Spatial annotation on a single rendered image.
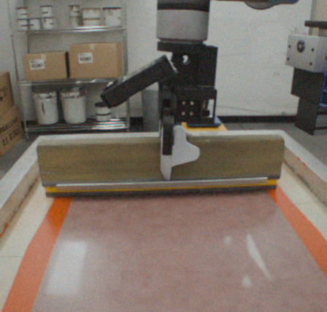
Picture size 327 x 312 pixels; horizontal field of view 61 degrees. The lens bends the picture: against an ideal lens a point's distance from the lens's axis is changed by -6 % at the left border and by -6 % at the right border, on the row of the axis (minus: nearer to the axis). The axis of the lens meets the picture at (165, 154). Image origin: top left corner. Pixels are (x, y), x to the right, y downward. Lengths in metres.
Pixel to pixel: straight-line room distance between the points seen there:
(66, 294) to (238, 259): 0.21
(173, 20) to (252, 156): 0.25
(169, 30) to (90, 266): 0.32
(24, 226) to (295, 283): 0.38
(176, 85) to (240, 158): 0.16
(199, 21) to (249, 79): 3.60
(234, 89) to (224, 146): 3.50
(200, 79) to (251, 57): 3.54
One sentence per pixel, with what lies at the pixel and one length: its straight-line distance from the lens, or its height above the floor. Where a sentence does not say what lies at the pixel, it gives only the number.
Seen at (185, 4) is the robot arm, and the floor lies 1.25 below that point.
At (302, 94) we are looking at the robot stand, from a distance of 0.94.
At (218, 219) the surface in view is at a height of 0.95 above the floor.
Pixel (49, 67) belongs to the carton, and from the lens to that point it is 3.45.
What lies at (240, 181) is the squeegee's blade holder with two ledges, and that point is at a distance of 0.50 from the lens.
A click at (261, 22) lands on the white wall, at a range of 3.99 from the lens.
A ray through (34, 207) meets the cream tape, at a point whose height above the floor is 0.95.
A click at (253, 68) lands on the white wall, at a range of 4.00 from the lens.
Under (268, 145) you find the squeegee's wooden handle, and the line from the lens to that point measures 0.51.
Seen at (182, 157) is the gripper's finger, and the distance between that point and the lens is 0.46.
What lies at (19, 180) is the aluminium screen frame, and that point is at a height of 0.99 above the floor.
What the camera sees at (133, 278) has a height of 0.95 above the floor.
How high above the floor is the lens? 1.22
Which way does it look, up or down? 24 degrees down
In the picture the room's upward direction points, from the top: straight up
